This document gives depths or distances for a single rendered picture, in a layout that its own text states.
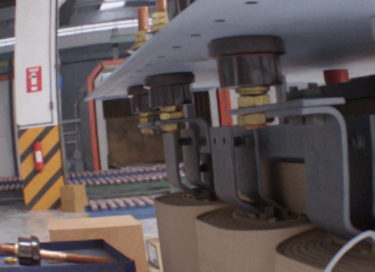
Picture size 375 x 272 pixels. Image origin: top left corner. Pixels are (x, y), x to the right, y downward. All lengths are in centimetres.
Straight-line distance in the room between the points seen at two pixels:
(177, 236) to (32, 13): 1029
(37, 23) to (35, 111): 166
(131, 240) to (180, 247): 86
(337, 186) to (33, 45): 1090
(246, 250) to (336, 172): 37
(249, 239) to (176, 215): 47
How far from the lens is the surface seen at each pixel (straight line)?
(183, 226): 146
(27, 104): 1138
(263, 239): 101
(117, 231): 232
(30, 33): 1154
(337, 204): 71
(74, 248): 211
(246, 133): 115
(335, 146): 70
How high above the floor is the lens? 124
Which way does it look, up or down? 1 degrees down
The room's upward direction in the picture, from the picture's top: 5 degrees counter-clockwise
